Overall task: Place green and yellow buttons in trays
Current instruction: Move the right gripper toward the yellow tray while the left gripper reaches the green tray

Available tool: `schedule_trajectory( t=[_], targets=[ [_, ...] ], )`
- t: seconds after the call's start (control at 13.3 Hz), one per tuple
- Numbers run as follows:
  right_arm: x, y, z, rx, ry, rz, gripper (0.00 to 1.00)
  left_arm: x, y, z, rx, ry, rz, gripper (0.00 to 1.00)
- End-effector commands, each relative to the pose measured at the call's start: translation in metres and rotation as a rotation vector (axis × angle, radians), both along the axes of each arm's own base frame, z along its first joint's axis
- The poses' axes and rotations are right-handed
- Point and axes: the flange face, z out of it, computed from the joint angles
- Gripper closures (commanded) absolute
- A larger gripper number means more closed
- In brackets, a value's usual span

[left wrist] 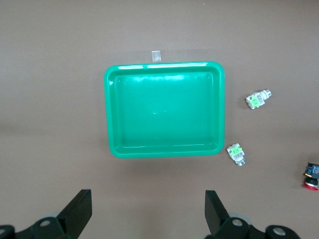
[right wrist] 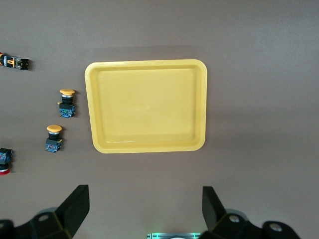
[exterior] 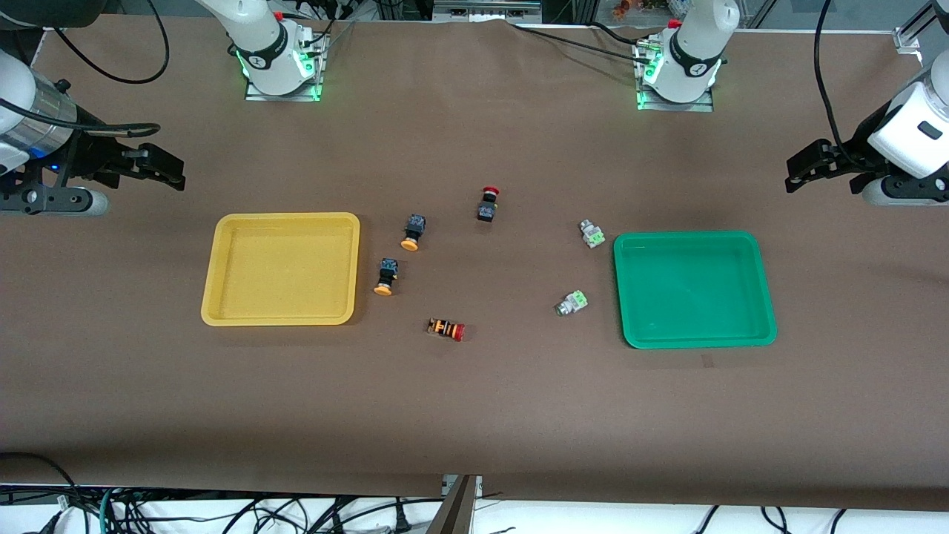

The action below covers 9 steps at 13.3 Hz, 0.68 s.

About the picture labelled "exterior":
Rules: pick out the green push button grey body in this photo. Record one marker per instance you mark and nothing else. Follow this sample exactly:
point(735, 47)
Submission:
point(592, 234)
point(571, 303)

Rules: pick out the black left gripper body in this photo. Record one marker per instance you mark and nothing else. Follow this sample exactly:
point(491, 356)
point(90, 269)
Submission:
point(858, 150)

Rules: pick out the aluminium frame profile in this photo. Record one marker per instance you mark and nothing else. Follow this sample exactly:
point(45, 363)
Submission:
point(916, 33)

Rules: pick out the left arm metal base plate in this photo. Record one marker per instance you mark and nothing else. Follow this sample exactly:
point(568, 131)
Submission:
point(645, 100)

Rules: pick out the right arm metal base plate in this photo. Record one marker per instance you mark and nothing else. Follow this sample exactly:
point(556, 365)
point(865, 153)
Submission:
point(315, 81)

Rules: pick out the wooden board under table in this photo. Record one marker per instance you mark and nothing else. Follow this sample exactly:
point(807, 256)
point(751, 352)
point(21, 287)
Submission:
point(458, 512)

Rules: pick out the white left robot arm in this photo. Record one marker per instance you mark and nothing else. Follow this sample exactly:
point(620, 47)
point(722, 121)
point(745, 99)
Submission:
point(697, 44)

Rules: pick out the green plastic tray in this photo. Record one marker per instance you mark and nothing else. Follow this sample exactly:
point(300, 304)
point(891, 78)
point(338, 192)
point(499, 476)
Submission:
point(693, 289)

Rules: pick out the red push button black body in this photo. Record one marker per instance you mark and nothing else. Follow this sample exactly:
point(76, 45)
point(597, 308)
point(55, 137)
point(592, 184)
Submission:
point(488, 208)

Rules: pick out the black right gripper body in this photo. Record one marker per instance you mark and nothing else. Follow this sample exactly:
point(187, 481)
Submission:
point(90, 156)

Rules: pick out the red push button orange striped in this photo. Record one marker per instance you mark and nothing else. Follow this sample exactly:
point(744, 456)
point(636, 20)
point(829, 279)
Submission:
point(446, 328)

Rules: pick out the grey device behind table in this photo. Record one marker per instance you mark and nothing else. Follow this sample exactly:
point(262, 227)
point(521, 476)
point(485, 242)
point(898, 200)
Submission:
point(485, 9)

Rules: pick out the brown table cover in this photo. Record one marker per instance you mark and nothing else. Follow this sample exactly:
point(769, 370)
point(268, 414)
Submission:
point(474, 408)

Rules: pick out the yellow plastic tray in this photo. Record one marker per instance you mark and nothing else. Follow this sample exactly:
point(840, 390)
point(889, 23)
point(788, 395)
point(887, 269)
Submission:
point(282, 271)

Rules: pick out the yellow push button black body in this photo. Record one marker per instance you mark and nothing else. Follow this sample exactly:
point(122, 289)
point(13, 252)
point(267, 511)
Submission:
point(414, 228)
point(386, 274)

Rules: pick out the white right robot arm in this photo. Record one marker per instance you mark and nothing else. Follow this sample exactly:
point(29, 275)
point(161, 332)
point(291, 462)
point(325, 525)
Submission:
point(259, 37)

